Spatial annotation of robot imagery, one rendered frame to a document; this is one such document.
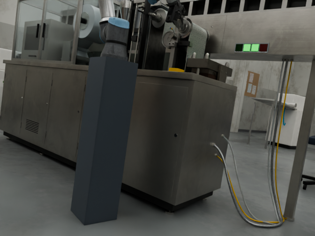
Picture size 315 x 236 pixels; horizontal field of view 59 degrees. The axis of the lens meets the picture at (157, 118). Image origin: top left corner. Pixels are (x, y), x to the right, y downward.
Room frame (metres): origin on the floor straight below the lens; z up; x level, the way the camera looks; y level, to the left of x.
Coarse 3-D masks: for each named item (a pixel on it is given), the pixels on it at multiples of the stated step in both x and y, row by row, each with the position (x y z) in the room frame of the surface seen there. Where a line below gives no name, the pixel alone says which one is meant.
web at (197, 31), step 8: (160, 8) 2.17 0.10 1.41; (152, 24) 2.24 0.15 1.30; (168, 24) 2.17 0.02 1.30; (152, 32) 2.25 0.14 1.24; (160, 32) 2.33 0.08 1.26; (192, 32) 2.01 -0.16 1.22; (200, 32) 2.09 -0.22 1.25; (152, 40) 2.26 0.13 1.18; (160, 40) 2.34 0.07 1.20; (184, 40) 2.15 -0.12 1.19; (152, 48) 2.27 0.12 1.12; (160, 48) 2.35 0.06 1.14; (184, 48) 2.18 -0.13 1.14; (152, 56) 2.28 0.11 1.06; (160, 56) 2.36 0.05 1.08; (144, 64) 2.22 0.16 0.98; (152, 64) 2.29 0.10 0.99; (160, 64) 2.38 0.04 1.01
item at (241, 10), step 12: (180, 0) 2.47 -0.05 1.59; (192, 0) 2.40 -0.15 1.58; (204, 0) 2.35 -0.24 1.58; (216, 0) 2.31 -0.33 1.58; (228, 0) 2.24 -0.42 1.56; (240, 0) 2.14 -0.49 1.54; (252, 0) 2.15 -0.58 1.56; (264, 0) 2.02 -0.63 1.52; (276, 0) 2.05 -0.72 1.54; (288, 0) 1.94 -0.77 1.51; (300, 0) 1.95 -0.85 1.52; (312, 0) 1.84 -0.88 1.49; (192, 12) 2.40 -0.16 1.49; (204, 12) 2.32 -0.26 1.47; (216, 12) 2.33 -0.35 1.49; (228, 12) 2.26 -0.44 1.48; (240, 12) 2.12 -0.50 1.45; (252, 12) 2.07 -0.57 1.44
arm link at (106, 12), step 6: (102, 0) 1.62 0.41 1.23; (108, 0) 1.62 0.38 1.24; (102, 6) 1.62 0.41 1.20; (108, 6) 1.62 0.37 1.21; (102, 12) 1.63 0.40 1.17; (108, 12) 1.62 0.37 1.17; (114, 12) 1.66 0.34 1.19; (102, 18) 1.64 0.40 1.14; (108, 18) 1.62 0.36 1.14; (102, 24) 1.63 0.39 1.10; (102, 30) 1.64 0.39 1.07; (102, 36) 1.65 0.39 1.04
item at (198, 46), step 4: (192, 36) 2.01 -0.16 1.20; (188, 40) 1.99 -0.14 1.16; (192, 40) 2.02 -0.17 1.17; (196, 40) 2.06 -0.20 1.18; (200, 40) 2.10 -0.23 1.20; (196, 44) 2.07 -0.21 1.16; (200, 44) 2.11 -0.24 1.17; (204, 44) 2.16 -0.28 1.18; (188, 48) 1.99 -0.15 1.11; (192, 48) 2.03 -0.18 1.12; (196, 48) 2.08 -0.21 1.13; (200, 48) 2.12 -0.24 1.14; (204, 48) 2.17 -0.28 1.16; (188, 52) 2.00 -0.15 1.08; (192, 52) 2.04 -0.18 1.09; (196, 52) 2.08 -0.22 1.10; (200, 52) 2.12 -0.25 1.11; (188, 56) 2.01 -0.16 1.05; (196, 56) 2.09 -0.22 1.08; (200, 56) 2.13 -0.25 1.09
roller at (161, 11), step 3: (159, 9) 2.19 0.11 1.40; (162, 9) 2.17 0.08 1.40; (159, 12) 2.18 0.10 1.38; (162, 12) 2.17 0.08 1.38; (162, 15) 2.16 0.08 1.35; (165, 15) 2.14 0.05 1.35; (162, 18) 2.16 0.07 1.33; (153, 21) 2.21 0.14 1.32; (162, 21) 2.16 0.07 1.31; (153, 24) 2.21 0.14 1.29; (156, 24) 2.19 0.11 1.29; (159, 24) 2.17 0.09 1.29; (162, 24) 2.15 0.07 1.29; (156, 27) 2.19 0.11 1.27; (159, 27) 2.18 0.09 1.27; (162, 27) 2.18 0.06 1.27
